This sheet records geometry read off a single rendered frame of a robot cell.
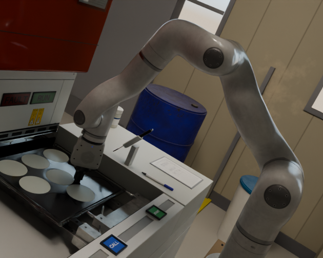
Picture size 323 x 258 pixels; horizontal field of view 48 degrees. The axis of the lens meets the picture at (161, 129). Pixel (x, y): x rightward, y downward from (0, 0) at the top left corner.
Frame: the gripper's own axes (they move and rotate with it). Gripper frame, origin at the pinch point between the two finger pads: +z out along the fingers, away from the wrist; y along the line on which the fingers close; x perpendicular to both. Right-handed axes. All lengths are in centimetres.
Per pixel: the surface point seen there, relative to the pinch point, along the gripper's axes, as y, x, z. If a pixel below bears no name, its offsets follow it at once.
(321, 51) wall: 193, 156, -82
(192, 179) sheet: 48.1, 9.8, -4.7
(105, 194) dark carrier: 10.3, -5.1, 2.0
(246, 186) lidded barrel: 152, 107, 36
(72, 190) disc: -1.9, -6.7, 2.0
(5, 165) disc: -24.4, -0.4, 2.0
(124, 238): 10.7, -34.7, -3.5
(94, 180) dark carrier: 6.6, 2.8, 2.1
